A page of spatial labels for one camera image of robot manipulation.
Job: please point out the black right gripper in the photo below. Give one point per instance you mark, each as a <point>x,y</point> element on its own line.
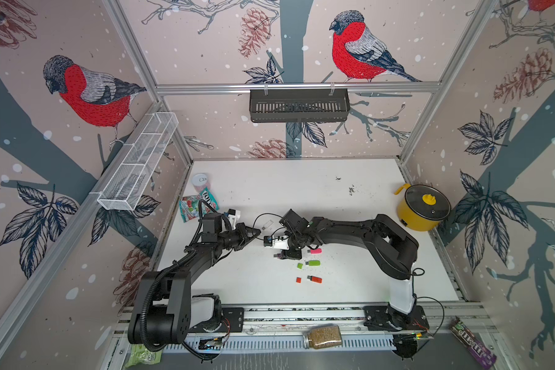
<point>290,253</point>

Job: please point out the glass jar of seeds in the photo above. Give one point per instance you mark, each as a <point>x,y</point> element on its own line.
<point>325,336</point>

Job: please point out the purple candy bar wrapper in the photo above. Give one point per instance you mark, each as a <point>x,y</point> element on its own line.
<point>483,355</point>

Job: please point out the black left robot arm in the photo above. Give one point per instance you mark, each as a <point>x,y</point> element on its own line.
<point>162,313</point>

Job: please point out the pink can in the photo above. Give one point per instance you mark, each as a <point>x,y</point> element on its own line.
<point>200,182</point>

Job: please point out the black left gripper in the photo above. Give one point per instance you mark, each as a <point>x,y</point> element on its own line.
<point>241,231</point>

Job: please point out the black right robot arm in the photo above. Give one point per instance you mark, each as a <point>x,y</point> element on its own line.
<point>393,249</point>

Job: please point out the green snack bag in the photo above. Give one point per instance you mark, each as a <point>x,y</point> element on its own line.
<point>140,355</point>

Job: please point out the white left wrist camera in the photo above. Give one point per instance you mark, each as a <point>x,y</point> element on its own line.
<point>233,217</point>

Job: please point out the clear usb drive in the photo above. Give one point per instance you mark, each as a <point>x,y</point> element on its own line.
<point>268,226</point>

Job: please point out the green candy packet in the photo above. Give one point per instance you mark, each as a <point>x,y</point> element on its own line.
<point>192,207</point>

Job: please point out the white wire mesh shelf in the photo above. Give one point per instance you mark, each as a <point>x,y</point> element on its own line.
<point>130,179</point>

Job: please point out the red usb drive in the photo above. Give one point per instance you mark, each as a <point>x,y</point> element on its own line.
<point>315,279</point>

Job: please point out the black wire basket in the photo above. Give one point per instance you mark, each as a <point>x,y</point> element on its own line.
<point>299,106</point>

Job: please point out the yellow pot with black lid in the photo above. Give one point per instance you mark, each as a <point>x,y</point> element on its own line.
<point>422,208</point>

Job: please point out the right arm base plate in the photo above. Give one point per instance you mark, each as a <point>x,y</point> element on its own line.
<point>385,318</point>

